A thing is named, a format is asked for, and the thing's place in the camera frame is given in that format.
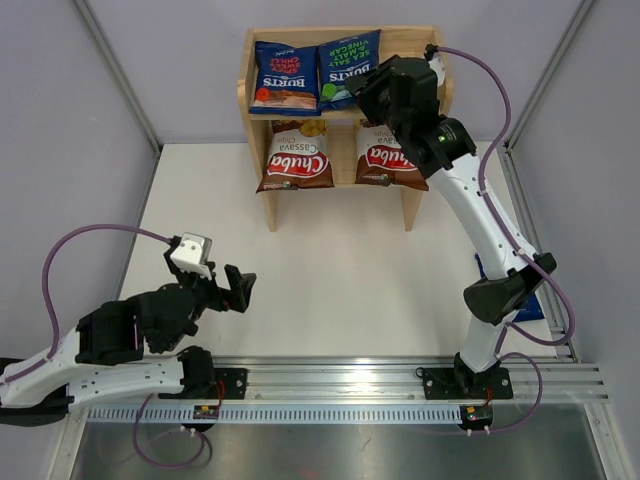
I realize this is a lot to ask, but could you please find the blue Burts sea salt bag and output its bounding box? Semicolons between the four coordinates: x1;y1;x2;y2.
318;30;381;111

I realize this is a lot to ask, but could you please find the Chuba cassava chips bag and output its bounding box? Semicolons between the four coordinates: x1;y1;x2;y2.
355;120;429;191
256;119;334;193

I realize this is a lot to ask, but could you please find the blue Burts spicy chilli bag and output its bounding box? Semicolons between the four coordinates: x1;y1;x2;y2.
474;252;545;323

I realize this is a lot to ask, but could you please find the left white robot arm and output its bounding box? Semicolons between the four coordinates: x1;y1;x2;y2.
1;251;257;427

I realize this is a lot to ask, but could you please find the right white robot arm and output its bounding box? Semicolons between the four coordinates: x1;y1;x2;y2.
345;56;557;396

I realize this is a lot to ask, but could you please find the wooden two-tier shelf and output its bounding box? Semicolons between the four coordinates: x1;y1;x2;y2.
235;27;455;235

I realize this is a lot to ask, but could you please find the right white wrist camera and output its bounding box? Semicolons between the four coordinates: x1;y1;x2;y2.
424;44;446;87

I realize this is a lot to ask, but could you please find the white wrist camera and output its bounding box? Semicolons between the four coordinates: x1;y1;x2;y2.
424;44;446;87
169;232;212;280

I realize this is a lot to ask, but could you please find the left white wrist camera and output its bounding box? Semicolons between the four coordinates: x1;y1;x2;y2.
169;232;212;280

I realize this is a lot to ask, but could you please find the white slotted cable duct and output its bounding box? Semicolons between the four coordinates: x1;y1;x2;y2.
88;403;462;425

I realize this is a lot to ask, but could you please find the aluminium mounting rail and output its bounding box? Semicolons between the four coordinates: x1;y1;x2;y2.
213;356;610;404

